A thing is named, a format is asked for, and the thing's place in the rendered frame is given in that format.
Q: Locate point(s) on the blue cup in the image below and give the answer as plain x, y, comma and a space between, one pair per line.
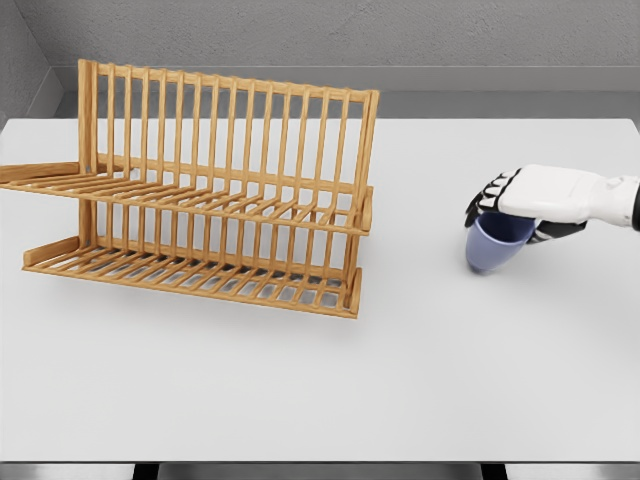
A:
487, 246

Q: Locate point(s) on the wooden two-tier dish rack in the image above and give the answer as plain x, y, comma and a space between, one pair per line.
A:
200, 200

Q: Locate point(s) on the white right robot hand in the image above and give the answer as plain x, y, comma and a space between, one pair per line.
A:
545, 194

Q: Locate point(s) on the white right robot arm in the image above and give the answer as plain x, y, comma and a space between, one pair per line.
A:
620, 200

